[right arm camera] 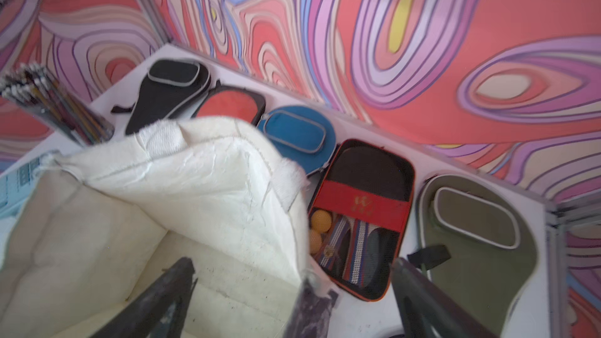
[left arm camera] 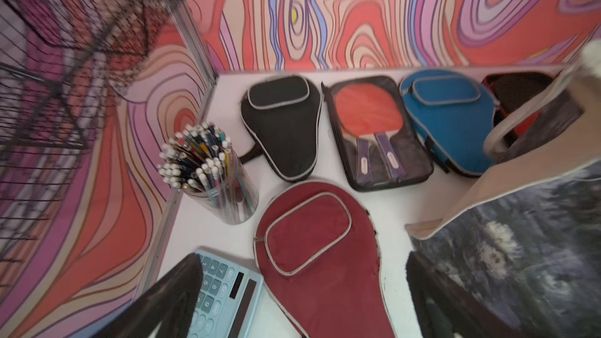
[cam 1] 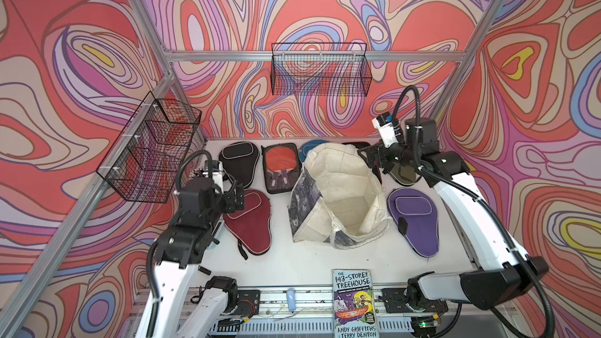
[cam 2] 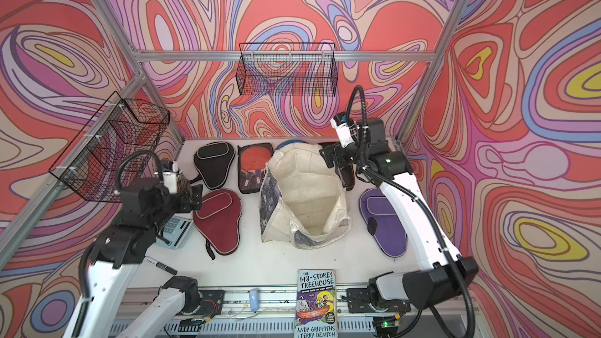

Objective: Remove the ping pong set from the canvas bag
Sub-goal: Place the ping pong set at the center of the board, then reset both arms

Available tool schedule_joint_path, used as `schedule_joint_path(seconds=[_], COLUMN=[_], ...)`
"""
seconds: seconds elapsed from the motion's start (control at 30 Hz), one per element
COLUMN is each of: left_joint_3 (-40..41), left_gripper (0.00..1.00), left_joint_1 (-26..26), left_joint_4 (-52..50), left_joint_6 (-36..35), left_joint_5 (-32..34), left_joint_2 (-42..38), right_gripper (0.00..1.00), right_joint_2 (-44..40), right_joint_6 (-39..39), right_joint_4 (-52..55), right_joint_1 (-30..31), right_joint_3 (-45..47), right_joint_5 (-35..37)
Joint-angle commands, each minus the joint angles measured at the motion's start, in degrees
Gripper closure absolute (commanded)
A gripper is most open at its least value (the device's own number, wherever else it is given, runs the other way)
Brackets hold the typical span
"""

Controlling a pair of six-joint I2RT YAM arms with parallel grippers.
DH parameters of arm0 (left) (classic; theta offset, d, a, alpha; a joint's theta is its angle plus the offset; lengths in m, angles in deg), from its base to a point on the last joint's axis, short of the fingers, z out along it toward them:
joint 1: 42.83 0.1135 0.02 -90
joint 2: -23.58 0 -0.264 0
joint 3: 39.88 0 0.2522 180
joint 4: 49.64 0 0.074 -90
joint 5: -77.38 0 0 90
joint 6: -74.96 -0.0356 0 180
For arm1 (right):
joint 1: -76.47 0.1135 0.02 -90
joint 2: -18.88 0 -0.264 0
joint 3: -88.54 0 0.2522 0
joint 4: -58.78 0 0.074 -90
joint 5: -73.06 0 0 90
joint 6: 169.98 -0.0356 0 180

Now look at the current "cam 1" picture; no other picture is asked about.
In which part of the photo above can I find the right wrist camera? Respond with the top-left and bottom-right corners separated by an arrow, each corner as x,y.
372,112 -> 402,148

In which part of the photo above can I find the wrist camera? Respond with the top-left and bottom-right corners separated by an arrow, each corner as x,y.
372,112 -> 402,148
203,161 -> 224,191

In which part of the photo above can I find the left wire basket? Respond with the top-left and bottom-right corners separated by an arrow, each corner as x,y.
96,92 -> 202,203

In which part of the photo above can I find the white canvas tote bag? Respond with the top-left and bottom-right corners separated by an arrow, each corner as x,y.
288,142 -> 392,250

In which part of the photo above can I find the purple paddle case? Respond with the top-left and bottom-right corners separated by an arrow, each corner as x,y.
387,188 -> 440,258

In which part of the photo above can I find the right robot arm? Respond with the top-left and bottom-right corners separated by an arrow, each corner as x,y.
358,85 -> 556,337

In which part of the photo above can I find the wire basket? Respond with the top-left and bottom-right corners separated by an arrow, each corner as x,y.
270,41 -> 372,97
96,92 -> 202,203

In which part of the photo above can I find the back wire basket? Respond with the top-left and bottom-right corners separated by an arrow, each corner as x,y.
270,41 -> 372,97

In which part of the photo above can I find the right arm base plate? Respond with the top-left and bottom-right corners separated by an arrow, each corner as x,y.
379,288 -> 449,315

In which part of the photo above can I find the green circuit board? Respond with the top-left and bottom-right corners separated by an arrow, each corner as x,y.
217,319 -> 246,333

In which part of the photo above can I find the blue paddle case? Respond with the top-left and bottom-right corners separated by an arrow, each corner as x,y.
298,139 -> 327,163

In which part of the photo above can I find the right base connector box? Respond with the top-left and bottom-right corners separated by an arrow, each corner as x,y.
411,316 -> 440,338

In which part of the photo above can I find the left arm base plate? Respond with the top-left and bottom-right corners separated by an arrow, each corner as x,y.
231,289 -> 261,318

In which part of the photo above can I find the black red paddle case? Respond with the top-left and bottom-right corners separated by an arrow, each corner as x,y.
344,141 -> 371,150

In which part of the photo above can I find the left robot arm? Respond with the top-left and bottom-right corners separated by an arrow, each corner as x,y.
137,150 -> 245,337

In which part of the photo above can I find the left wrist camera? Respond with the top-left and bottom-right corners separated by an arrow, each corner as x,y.
203,161 -> 224,191

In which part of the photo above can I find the small blue white device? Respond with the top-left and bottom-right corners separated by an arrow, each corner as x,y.
286,288 -> 297,313

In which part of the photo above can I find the maroon paddle case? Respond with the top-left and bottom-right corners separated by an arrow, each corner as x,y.
223,189 -> 272,261

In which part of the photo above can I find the green paddle case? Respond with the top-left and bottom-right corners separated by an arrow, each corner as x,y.
388,164 -> 421,187

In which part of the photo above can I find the treehouse paperback book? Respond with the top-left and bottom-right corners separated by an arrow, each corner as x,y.
332,269 -> 380,338

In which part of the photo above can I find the cup of pencils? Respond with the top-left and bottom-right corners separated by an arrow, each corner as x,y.
190,167 -> 208,178

